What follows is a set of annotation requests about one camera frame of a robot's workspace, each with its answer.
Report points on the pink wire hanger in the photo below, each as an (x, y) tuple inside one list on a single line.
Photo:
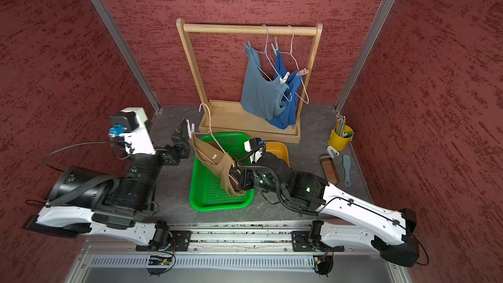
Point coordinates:
[(208, 112)]

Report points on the teal clothespin left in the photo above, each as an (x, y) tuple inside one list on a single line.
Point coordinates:
[(248, 45)]

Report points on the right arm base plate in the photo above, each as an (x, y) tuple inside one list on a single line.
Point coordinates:
[(302, 241)]

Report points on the grey-blue tank top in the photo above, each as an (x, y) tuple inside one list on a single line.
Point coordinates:
[(260, 97)]

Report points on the brown tank top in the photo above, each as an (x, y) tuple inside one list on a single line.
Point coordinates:
[(218, 162)]

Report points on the royal blue tank top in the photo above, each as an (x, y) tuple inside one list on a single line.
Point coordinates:
[(287, 117)]

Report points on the teal clothespin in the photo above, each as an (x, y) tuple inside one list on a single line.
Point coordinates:
[(248, 45), (275, 47)]

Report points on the brown wooden brush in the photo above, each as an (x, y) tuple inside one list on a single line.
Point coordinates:
[(329, 169)]

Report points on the grey-blue spatula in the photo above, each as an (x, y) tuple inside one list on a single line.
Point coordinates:
[(347, 168)]

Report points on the pink clothespin right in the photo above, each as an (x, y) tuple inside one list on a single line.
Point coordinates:
[(302, 72)]

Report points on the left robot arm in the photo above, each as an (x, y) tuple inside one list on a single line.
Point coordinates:
[(87, 202)]

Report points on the teal clothespin middle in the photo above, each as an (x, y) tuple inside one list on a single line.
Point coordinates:
[(275, 47)]

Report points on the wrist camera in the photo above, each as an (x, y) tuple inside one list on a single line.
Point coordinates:
[(129, 130), (256, 145)]

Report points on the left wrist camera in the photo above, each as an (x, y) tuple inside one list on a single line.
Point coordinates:
[(129, 130)]

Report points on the blue wire hanger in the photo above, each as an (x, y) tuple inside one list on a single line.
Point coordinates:
[(265, 52)]

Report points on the yellow plastic tray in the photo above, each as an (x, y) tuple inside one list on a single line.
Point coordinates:
[(278, 149)]

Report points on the wooden clothes rack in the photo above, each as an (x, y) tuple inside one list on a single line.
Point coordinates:
[(228, 116)]

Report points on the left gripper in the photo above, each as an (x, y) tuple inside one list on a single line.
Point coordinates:
[(180, 145)]

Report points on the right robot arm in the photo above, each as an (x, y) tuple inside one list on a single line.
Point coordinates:
[(388, 232)]

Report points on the yellow pencil cup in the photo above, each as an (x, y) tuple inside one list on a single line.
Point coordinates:
[(341, 134)]

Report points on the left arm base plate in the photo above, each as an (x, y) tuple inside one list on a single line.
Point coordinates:
[(168, 241)]

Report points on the green plastic basket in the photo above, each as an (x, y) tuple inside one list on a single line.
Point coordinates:
[(206, 193)]

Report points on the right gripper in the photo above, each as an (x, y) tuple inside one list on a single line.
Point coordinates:
[(245, 178)]

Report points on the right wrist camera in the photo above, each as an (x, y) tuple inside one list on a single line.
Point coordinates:
[(256, 145)]

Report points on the white clothespin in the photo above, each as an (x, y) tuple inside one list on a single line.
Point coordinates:
[(190, 129), (284, 79)]

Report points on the white wire hanger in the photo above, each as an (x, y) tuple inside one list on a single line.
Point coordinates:
[(305, 98)]

